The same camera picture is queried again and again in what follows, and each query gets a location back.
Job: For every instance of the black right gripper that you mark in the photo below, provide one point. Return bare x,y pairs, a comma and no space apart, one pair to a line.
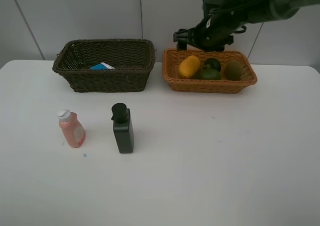
213,34

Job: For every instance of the dark mangosteen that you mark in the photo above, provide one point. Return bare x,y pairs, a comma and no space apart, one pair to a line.
212,63

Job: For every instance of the yellow mango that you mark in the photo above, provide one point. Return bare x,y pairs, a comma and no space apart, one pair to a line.
189,67

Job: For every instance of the green avocado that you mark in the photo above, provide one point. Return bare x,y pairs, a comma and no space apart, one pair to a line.
208,74

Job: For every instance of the brown kiwi fruit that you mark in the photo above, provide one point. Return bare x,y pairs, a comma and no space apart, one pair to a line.
233,71

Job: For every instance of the blue object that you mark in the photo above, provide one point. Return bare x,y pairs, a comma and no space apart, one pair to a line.
98,67

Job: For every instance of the black pump bottle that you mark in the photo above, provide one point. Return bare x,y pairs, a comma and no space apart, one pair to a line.
123,128

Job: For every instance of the pink bottle white cap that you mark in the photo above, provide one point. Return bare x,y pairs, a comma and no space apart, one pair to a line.
72,129

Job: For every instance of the white pink marker pen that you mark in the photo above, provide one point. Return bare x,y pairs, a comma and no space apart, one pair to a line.
109,67

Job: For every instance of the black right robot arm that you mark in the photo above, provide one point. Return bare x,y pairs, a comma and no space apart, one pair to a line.
261,11

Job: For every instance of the orange wicker basket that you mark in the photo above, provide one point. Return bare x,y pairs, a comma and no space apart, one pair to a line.
172,58

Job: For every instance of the dark brown wicker basket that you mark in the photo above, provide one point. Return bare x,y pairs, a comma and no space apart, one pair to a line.
133,60

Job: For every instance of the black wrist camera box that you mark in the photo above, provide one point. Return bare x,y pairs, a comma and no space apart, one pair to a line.
208,5

